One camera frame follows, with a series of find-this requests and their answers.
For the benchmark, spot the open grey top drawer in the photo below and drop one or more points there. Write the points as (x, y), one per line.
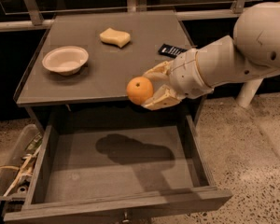
(87, 176)

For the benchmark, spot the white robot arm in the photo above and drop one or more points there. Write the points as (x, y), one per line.
(252, 52)

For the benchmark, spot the metal drawer handle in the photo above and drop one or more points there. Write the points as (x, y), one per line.
(125, 218)

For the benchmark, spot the grey cabinet counter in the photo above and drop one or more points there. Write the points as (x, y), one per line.
(109, 68)

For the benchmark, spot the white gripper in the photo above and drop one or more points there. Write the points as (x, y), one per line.
(184, 74)

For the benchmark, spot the orange fruit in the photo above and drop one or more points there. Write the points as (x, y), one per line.
(139, 89)

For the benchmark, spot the yellow sponge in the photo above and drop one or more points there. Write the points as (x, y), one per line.
(115, 37)

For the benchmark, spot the clear plastic storage bin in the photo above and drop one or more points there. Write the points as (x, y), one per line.
(16, 174)

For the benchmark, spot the white paper bowl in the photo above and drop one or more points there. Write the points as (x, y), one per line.
(65, 61)

